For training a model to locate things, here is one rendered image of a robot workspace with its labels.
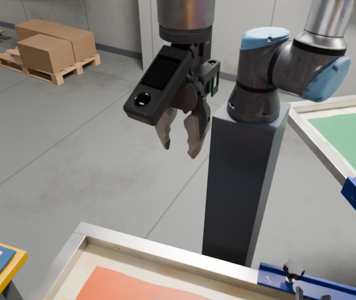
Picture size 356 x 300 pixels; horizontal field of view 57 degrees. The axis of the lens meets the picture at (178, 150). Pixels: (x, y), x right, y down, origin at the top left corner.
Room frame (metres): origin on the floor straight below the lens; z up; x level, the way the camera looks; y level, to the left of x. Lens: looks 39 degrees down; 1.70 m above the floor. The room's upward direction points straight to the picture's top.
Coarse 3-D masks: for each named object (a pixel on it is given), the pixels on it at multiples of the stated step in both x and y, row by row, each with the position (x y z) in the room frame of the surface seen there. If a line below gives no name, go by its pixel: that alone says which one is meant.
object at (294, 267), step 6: (288, 264) 0.41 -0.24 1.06; (294, 264) 0.41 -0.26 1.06; (300, 264) 0.41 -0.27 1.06; (288, 270) 0.39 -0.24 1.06; (294, 270) 0.39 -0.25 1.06; (300, 270) 0.39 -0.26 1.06; (288, 276) 0.38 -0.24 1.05; (294, 276) 0.38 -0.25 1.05; (300, 276) 0.38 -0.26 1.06; (288, 282) 0.39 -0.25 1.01
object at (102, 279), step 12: (96, 276) 0.44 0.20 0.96; (108, 276) 0.44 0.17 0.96; (120, 276) 0.44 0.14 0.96; (84, 288) 0.41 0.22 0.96; (96, 288) 0.41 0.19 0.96; (108, 288) 0.41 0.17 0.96; (120, 288) 0.41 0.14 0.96; (132, 288) 0.41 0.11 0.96; (144, 288) 0.41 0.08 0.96; (156, 288) 0.41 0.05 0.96; (168, 288) 0.41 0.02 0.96
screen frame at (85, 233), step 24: (72, 240) 0.52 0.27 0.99; (96, 240) 0.53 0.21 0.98; (120, 240) 0.52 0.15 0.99; (144, 240) 0.52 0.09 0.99; (72, 264) 0.46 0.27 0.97; (168, 264) 0.46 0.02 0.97; (192, 264) 0.45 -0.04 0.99; (216, 264) 0.45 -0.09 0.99; (48, 288) 0.39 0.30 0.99; (264, 288) 0.39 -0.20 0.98
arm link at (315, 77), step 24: (336, 0) 0.70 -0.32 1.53; (312, 24) 0.71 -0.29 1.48; (336, 24) 0.69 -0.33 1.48; (288, 48) 0.74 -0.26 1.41; (312, 48) 0.68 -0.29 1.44; (336, 48) 0.67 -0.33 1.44; (288, 72) 0.70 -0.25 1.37; (312, 72) 0.67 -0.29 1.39; (336, 72) 0.65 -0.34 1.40; (312, 96) 0.66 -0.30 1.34
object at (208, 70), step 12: (168, 36) 0.42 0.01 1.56; (180, 36) 0.41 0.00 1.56; (192, 36) 0.41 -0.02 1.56; (204, 36) 0.42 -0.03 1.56; (180, 48) 0.44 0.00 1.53; (192, 48) 0.43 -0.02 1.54; (204, 48) 0.46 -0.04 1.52; (204, 60) 0.46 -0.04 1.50; (216, 60) 0.48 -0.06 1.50; (192, 72) 0.43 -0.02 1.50; (204, 72) 0.44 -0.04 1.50; (216, 72) 0.46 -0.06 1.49; (192, 84) 0.41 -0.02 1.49; (204, 84) 0.43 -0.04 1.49; (216, 84) 0.47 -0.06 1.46; (180, 96) 0.42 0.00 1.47; (192, 96) 0.41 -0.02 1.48; (180, 108) 0.42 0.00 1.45; (192, 108) 0.41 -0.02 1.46
